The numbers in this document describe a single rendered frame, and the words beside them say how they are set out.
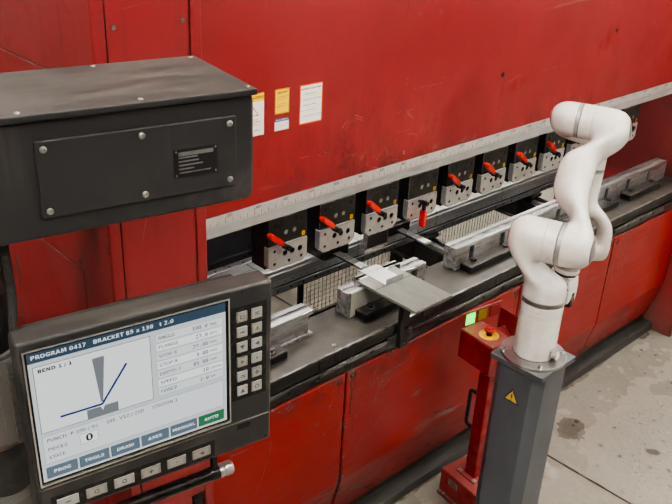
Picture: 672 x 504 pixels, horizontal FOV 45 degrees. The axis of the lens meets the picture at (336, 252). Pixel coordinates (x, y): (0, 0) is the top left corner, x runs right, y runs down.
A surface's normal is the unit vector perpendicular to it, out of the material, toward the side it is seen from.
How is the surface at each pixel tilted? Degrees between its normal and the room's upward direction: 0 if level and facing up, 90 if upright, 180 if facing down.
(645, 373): 0
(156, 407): 90
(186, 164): 90
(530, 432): 90
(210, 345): 90
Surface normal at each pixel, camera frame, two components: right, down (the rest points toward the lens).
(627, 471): 0.04, -0.90
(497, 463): -0.72, 0.28
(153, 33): 0.68, 0.35
